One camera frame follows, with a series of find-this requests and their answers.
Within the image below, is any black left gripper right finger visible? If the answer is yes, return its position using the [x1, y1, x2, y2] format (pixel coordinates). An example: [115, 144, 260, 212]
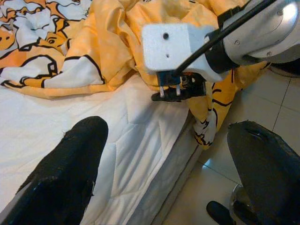
[227, 120, 300, 225]

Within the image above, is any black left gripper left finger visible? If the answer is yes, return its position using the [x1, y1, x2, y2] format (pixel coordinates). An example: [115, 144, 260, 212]
[0, 116, 109, 225]

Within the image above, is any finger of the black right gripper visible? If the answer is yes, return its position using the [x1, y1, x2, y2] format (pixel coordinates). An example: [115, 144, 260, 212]
[151, 92, 186, 103]

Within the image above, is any orange cartoon print blanket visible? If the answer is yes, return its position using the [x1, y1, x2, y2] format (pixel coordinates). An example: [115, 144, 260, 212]
[0, 0, 270, 150]

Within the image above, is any black robot foot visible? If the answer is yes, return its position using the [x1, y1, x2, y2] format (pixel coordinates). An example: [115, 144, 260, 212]
[206, 184, 258, 225]

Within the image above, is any white quilted mattress pad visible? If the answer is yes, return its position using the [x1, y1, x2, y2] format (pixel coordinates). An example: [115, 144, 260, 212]
[0, 74, 195, 225]

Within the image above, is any grey patterned mattress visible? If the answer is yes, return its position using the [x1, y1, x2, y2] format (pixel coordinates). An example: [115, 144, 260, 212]
[150, 117, 204, 225]

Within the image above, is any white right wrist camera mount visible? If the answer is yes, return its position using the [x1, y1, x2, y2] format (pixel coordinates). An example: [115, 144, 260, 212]
[142, 22, 229, 83]

